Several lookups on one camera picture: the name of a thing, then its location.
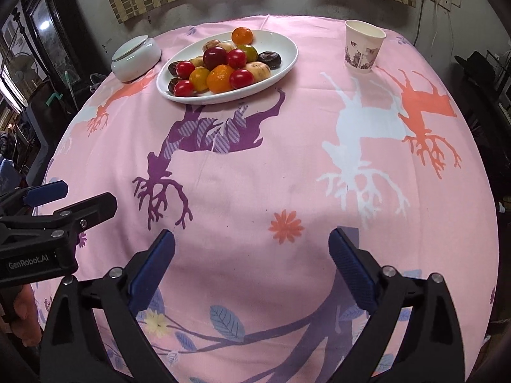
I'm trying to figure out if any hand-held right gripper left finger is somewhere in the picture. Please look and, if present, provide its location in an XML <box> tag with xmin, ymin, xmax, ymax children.
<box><xmin>40</xmin><ymin>229</ymin><xmax>176</xmax><ymax>383</ymax></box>

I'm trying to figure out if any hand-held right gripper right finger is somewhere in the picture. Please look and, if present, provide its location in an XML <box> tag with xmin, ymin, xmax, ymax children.
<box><xmin>328</xmin><ymin>227</ymin><xmax>466</xmax><ymax>383</ymax></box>

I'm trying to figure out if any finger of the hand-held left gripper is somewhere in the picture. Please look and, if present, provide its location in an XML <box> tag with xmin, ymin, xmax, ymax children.
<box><xmin>0</xmin><ymin>180</ymin><xmax>68</xmax><ymax>218</ymax></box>
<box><xmin>0</xmin><ymin>192</ymin><xmax>118</xmax><ymax>250</ymax></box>

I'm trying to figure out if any yellow orange tomato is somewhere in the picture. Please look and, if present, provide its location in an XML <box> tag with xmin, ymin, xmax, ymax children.
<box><xmin>189</xmin><ymin>66</ymin><xmax>211</xmax><ymax>92</ymax></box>

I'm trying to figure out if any large orange mandarin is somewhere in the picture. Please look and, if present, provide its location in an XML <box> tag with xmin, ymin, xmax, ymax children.
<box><xmin>206</xmin><ymin>64</ymin><xmax>236</xmax><ymax>93</ymax></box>

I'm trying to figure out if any white oval plate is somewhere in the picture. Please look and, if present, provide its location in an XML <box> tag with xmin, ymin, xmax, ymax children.
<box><xmin>156</xmin><ymin>29</ymin><xmax>299</xmax><ymax>105</ymax></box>

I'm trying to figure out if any large dark red plum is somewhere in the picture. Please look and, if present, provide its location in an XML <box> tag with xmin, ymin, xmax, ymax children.
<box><xmin>203</xmin><ymin>47</ymin><xmax>228</xmax><ymax>71</ymax></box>

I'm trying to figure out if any person's left hand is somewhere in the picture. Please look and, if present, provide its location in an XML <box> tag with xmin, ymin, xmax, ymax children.
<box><xmin>4</xmin><ymin>283</ymin><xmax>44</xmax><ymax>344</ymax></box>

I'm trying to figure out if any electric fan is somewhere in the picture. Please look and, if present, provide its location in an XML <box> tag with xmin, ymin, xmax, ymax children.
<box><xmin>8</xmin><ymin>52</ymin><xmax>36</xmax><ymax>100</ymax></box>

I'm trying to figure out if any pink printed tablecloth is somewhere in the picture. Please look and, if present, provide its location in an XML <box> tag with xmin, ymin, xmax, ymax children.
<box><xmin>34</xmin><ymin>15</ymin><xmax>500</xmax><ymax>383</ymax></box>

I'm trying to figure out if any pale green ceramic bowl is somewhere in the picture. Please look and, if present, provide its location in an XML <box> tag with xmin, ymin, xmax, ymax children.
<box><xmin>111</xmin><ymin>38</ymin><xmax>162</xmax><ymax>83</ymax></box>

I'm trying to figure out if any dark wooden cabinet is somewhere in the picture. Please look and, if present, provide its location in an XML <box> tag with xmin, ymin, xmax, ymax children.
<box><xmin>0</xmin><ymin>0</ymin><xmax>80</xmax><ymax>116</ymax></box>

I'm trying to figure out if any pale green ceramic lid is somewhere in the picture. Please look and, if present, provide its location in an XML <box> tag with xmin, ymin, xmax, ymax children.
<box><xmin>112</xmin><ymin>35</ymin><xmax>149</xmax><ymax>61</ymax></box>

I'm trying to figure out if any printed paper cup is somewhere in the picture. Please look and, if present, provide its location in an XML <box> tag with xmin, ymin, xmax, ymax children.
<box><xmin>344</xmin><ymin>19</ymin><xmax>386</xmax><ymax>76</ymax></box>

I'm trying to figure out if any small orange mandarin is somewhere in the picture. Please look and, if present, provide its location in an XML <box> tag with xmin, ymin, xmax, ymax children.
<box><xmin>232</xmin><ymin>26</ymin><xmax>254</xmax><ymax>46</ymax></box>

